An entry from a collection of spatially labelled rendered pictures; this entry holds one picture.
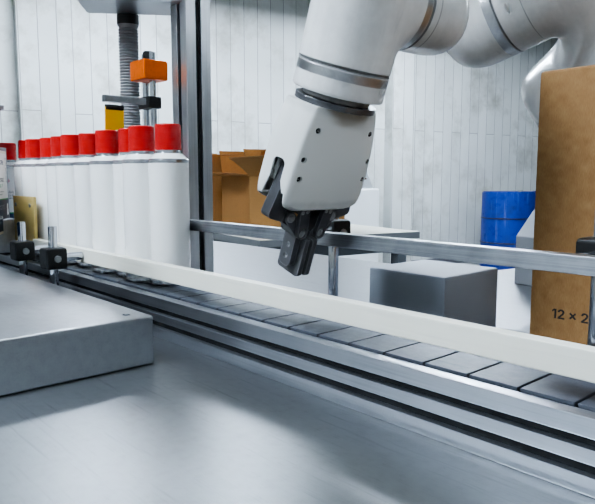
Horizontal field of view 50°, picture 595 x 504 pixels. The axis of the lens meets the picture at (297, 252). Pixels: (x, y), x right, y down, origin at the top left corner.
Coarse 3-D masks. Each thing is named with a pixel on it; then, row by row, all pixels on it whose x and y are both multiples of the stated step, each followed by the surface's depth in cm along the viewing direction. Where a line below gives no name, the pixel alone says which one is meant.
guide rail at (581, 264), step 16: (192, 224) 83; (208, 224) 80; (224, 224) 78; (240, 224) 76; (320, 240) 65; (336, 240) 64; (352, 240) 62; (368, 240) 60; (384, 240) 59; (400, 240) 58; (416, 240) 56; (432, 256) 55; (448, 256) 54; (464, 256) 53; (480, 256) 52; (496, 256) 50; (512, 256) 49; (528, 256) 48; (544, 256) 47; (560, 256) 47; (576, 256) 46; (592, 256) 45; (560, 272) 47; (576, 272) 46; (592, 272) 45
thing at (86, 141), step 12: (84, 144) 96; (84, 156) 97; (84, 168) 96; (84, 180) 96; (84, 192) 96; (84, 204) 97; (84, 216) 97; (84, 228) 97; (84, 240) 97; (84, 264) 98
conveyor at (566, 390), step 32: (160, 288) 79; (192, 288) 79; (256, 320) 62; (288, 320) 61; (320, 320) 62; (384, 352) 51; (416, 352) 50; (448, 352) 50; (512, 384) 42; (544, 384) 42; (576, 384) 42
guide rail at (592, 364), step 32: (96, 256) 88; (128, 256) 83; (224, 288) 66; (256, 288) 62; (288, 288) 59; (352, 320) 52; (384, 320) 50; (416, 320) 48; (448, 320) 46; (480, 352) 44; (512, 352) 42; (544, 352) 40; (576, 352) 39
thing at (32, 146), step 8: (32, 144) 111; (32, 152) 111; (32, 160) 111; (24, 168) 111; (32, 168) 111; (24, 176) 111; (32, 176) 111; (24, 184) 111; (32, 184) 111; (24, 192) 112; (32, 192) 111
